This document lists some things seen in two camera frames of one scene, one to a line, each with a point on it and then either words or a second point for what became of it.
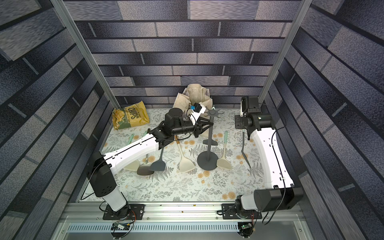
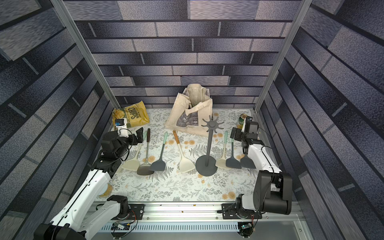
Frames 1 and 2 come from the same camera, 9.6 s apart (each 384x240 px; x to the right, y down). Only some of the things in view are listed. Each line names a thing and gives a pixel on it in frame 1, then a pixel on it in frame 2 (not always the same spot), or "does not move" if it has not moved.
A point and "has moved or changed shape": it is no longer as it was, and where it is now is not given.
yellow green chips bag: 130,116 does not move
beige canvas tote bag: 193,93 does not move
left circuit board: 120,226 does not move
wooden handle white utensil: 185,164 does not move
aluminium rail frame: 85,221 does not move
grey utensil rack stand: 208,160 has moved or changed shape
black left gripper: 199,125 → 140,137
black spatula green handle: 159,165 does not move
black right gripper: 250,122 → 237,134
